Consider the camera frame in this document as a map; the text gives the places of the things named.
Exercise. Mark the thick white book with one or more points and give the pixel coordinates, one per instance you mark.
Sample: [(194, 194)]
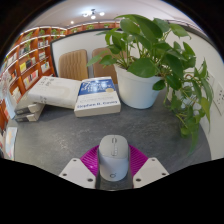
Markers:
[(53, 91)]

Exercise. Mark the green plant in white pot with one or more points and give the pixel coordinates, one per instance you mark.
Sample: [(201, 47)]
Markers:
[(136, 88)]

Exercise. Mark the branched ceiling lamp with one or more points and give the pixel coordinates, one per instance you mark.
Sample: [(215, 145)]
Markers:
[(93, 14)]

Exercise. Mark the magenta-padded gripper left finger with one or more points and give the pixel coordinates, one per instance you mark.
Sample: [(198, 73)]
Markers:
[(78, 171)]

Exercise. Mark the orange wooden bookshelf unit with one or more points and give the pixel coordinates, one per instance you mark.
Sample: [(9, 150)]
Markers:
[(30, 63)]

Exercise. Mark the light grey computer mouse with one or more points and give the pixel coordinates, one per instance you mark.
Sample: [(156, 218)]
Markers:
[(113, 160)]

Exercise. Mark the tan upholstered chair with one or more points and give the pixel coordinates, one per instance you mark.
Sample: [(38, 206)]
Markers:
[(103, 71), (73, 65)]

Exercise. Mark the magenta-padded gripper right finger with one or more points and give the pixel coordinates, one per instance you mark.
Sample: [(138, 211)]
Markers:
[(150, 171)]

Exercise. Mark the white wall socket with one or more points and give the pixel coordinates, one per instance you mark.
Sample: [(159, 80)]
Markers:
[(219, 97)]

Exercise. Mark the blue and white book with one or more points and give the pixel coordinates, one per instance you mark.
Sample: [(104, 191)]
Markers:
[(96, 96)]

